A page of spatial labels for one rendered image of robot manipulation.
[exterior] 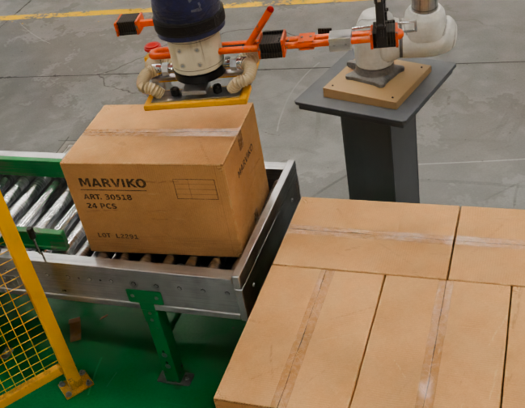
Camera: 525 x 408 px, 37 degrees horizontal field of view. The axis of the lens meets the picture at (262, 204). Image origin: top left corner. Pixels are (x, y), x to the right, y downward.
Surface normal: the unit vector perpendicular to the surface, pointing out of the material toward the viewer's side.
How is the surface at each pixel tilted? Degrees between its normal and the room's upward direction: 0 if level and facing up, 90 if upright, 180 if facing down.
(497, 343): 0
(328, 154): 0
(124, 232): 90
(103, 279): 90
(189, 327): 0
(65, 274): 90
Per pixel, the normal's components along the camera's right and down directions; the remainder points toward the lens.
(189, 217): -0.24, 0.60
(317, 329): -0.15, -0.80
